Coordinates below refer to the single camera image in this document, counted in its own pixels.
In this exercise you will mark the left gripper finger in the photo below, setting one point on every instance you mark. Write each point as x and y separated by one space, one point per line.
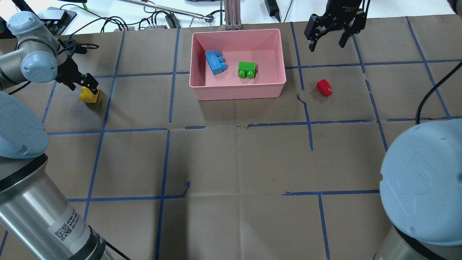
71 85
90 82

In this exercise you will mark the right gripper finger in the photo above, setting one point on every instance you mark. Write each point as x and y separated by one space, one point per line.
312 45
343 39

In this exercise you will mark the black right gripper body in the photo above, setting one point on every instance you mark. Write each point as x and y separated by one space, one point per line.
340 8

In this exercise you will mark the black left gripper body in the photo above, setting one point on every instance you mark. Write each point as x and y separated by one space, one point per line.
71 74

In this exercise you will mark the yellow toy block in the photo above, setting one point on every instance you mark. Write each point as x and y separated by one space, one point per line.
87 96

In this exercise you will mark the red toy block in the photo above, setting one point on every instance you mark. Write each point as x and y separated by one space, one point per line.
324 87

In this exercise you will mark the green toy block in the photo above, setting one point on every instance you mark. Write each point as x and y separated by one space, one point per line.
246 69

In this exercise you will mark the blue toy block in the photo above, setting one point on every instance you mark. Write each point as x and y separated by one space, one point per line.
216 62

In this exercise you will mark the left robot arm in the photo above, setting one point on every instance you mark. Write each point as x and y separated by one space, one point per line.
32 207

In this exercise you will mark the pink plastic box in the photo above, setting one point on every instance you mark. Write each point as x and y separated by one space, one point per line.
262 46

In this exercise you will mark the black power adapter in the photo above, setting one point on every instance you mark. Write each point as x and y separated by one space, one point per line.
273 9

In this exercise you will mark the metal rod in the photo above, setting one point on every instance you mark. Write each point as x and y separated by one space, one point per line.
207 18

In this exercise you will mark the aluminium frame post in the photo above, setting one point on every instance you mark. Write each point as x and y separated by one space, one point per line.
232 10

